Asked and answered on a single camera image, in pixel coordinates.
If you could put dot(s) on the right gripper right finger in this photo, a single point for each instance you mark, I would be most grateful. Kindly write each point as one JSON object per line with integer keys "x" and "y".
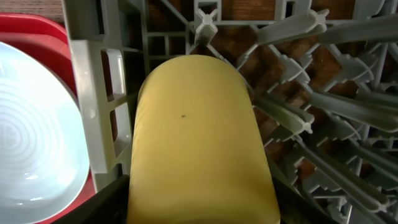
{"x": 296, "y": 210}

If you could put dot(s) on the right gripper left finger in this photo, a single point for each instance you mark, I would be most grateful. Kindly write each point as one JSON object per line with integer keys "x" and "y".
{"x": 108, "y": 206}

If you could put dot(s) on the light blue plate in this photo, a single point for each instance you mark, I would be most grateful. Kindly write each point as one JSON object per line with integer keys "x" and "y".
{"x": 44, "y": 157}

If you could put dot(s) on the yellow plastic cup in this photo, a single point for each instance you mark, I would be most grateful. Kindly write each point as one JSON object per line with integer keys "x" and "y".
{"x": 197, "y": 154}

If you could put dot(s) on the grey dishwasher rack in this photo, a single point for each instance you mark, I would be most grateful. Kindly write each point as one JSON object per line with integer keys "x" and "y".
{"x": 317, "y": 75}

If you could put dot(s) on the red serving tray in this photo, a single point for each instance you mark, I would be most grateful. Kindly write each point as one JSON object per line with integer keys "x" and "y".
{"x": 45, "y": 41}

